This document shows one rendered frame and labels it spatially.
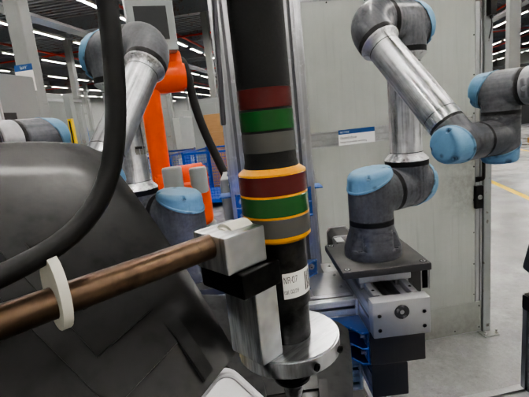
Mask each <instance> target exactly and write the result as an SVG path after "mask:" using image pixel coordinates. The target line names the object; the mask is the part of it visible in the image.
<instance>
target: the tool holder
mask: <svg viewBox="0 0 529 397"><path fill-rule="evenodd" d="M229 221H233V220H229ZM229 221H225V222H222V223H219V224H215V225H212V226H209V227H207V228H203V229H200V230H197V231H195V232H194V238H198V237H200V236H204V235H207V234H210V236H211V237H212V239H213V241H214V242H215V244H216V257H215V258H213V259H210V260H208V261H206V262H203V263H200V264H198V266H200V267H201V269H202V279H203V284H204V285H205V286H208V287H210V288H214V289H216V290H218V291H222V292H224V293H225V295H226V301H227V308H228V319H229V325H230V331H231V342H232V348H233V350H234V351H236V352H238V353H239V357H240V359H241V361H242V363H243V365H244V366H245V367H246V368H247V369H249V370H250V371H252V372H253V373H256V374H258V375H260V376H263V377H267V378H272V379H278V380H293V379H298V378H303V377H309V376H312V375H313V374H316V373H318V372H320V371H322V370H324V369H326V368H327V367H328V366H330V365H331V364H332V363H333V362H334V361H335V359H336V358H337V357H338V354H341V353H342V351H343V346H341V345H340V337H339V330H338V327H337V325H336V323H334V322H333V320H331V319H330V318H329V317H326V316H325V315H323V314H320V313H317V312H314V311H311V310H310V311H309V316H310V325H311V334H310V336H309V338H308V339H306V340H305V341H303V342H301V343H297V344H294V345H288V346H282V338H281V331H280V323H279V308H278V300H277V293H276V285H277V284H279V283H280V282H281V275H280V267H279V260H278V259H274V258H269V257H267V254H266V246H265V232H264V226H263V225H262V224H249V225H247V226H245V227H242V228H238V229H236V230H233V231H230V230H227V231H223V230H219V229H218V228H217V226H218V225H220V224H223V223H226V222H229Z"/></svg>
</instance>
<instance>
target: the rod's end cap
mask: <svg viewBox="0 0 529 397"><path fill-rule="evenodd" d="M249 224H252V222H251V221H250V220H249V219H247V218H245V217H241V218H239V219H235V220H233V221H229V222H226V223H223V224H220V225H218V226H217V228H218V229H219V230H223V231H227V230H230V231H233V230H236V229H238V228H242V227H245V226H247V225H249Z"/></svg>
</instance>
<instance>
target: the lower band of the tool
mask: <svg viewBox="0 0 529 397"><path fill-rule="evenodd" d="M303 171H305V166H303V165H301V164H299V163H298V164H297V165H294V166H291V167H286V168H281V169H269V170H245V169H243V170H242V171H241V172H240V173H239V174H238V176H239V177H241V178H247V179H258V178H270V177H277V176H288V175H292V174H296V173H301V172H303ZM306 191H307V189H306V190H304V191H301V192H298V193H296V194H292V195H284V196H279V197H271V198H248V197H244V196H241V198H243V199H251V200H268V199H282V198H287V197H291V196H295V195H300V194H302V193H305V192H306ZM308 211H309V209H308V210H306V211H305V212H304V213H300V214H297V215H294V216H290V217H281V218H273V219H254V218H249V217H245V216H243V217H245V218H247V219H249V220H252V221H278V220H285V219H289V218H293V217H298V216H301V215H303V214H305V213H307V212H308ZM310 232H311V229H310V230H308V231H307V232H305V233H303V234H301V235H299V236H294V237H290V238H285V239H266V240H265V245H280V244H286V243H293V242H296V241H299V240H301V239H304V238H305V237H306V236H307V235H308V234H309V233H310Z"/></svg>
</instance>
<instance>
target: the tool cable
mask: <svg viewBox="0 0 529 397"><path fill-rule="evenodd" d="M95 2H96V9H97V14H98V26H99V34H100V42H101V50H102V67H103V79H104V96H105V128H104V140H103V149H102V158H101V163H100V167H99V170H98V175H97V177H96V181H95V182H94V185H93V187H92V189H91V192H90V194H89V195H88V197H87V199H86V201H85V202H84V204H83V205H82V206H81V208H80V209H79V210H78V212H77V213H76V214H75V216H74V217H73V218H72V219H71V220H70V221H69V222H68V223H67V224H65V225H64V226H63V227H62V228H61V229H59V230H58V231H57V232H55V233H54V234H53V235H52V236H50V237H49V238H47V239H45V240H43V241H42V242H41V243H38V244H37V245H35V246H33V247H32V248H30V249H28V250H26V251H24V252H22V253H20V254H18V255H16V256H14V257H12V258H10V259H8V260H6V261H4V262H1V263H0V289H1V288H4V287H6V286H8V285H10V284H12V283H14V282H16V281H18V280H20V279H22V278H24V277H26V276H28V275H30V274H31V273H33V272H35V271H37V270H39V271H40V277H41V281H42V286H43V289H44V288H51V289H52V291H53V293H54V295H55V297H56V299H57V304H58V306H59V311H60V317H59V319H57V320H54V323H55V325H56V326H57V327H58V329H59V330H61V331H63V330H66V329H67V328H71V327H72V326H73V324H74V310H73V304H72V296H71V293H70V290H69V286H68V281H67V279H66V276H65V272H64V270H63V268H62V266H61V263H60V261H59V260H58V258H59V257H60V256H62V255H63V254H64V253H66V252H67V251H68V250H70V249H71V248H72V247H74V246H75V245H76V244H77V243H78V242H79V241H80V240H81V239H82V238H83V237H84V236H85V235H86V234H87V233H88V232H89V231H90V230H91V229H92V228H93V227H94V226H95V224H96V223H97V222H98V220H99V219H100V218H101V216H102V215H103V213H104V212H105V209H106V208H107V206H108V205H109V203H110V201H111V199H112V197H113V193H114V191H115V190H116V187H117V183H118V180H119V177H120V172H121V170H122V165H123V160H124V149H125V139H126V123H127V98H126V78H125V65H124V47H123V38H122V30H121V22H120V10H119V3H118V0H95Z"/></svg>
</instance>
